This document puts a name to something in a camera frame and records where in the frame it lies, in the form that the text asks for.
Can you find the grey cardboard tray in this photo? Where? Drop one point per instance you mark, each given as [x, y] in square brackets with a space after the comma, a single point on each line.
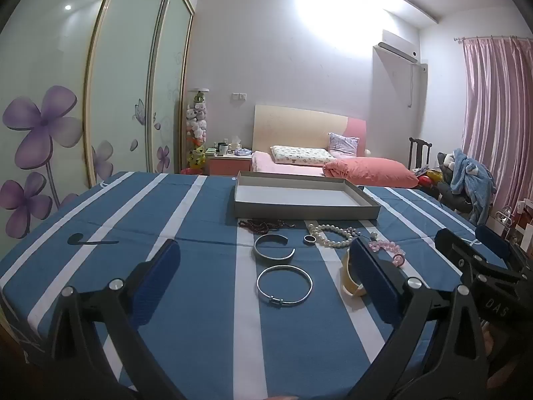
[291, 193]

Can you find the white printed pillow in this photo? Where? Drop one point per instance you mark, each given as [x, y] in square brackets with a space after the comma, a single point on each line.
[300, 155]

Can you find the colourful toys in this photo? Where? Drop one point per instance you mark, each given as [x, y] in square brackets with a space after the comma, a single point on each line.
[429, 179]

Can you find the tissue box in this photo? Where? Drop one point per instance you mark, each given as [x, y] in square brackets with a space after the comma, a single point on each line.
[235, 145]

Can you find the dark wooden chair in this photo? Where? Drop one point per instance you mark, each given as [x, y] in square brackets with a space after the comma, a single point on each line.
[418, 152]

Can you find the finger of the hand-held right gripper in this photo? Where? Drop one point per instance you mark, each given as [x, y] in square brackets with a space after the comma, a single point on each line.
[493, 243]
[456, 250]

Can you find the white air conditioner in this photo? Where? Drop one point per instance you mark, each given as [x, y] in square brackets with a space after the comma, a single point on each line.
[395, 48]

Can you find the light blue cloth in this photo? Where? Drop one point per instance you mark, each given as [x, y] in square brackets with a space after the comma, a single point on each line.
[243, 151]

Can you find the pink bed sheet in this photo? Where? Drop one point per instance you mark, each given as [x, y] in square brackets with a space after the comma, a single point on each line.
[262, 163]

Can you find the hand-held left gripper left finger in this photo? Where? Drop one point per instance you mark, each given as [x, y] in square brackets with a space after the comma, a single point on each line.
[162, 275]

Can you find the cream wristwatch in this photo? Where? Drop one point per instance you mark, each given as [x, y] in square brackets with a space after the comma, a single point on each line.
[349, 285]

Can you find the flower print sliding wardrobe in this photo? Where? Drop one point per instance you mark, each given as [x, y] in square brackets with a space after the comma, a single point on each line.
[125, 71]

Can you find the purple patterned pillow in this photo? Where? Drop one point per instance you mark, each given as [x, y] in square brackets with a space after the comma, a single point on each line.
[343, 146]

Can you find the blue plush garment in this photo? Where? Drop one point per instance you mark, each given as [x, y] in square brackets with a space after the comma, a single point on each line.
[470, 179]

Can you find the pink nightstand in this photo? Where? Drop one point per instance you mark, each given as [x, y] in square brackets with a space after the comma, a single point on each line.
[227, 164]

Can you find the blue white striped tablecloth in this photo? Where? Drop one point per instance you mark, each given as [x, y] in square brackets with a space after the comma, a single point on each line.
[200, 321]

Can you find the coral pink duvet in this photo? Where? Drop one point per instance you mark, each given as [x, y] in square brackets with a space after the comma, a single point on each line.
[370, 171]

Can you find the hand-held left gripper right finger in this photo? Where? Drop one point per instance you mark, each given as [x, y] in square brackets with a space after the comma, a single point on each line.
[374, 283]

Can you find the thin silver bangle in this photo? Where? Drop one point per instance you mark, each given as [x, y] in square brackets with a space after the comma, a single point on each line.
[275, 300]

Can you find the wide silver cuff bangle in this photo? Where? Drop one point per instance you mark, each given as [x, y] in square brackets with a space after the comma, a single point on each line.
[260, 254]

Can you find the pink curtain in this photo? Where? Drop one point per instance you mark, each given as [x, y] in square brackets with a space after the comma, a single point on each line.
[499, 125]

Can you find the beige pink bed headboard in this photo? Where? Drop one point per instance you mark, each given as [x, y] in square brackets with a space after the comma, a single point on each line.
[291, 129]

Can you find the white wall switch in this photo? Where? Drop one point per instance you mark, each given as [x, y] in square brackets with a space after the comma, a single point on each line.
[240, 96]

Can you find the plush toy tower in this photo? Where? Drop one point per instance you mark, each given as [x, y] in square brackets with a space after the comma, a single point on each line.
[196, 125]

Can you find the curtain rod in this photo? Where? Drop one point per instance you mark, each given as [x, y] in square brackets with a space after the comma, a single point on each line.
[491, 38]

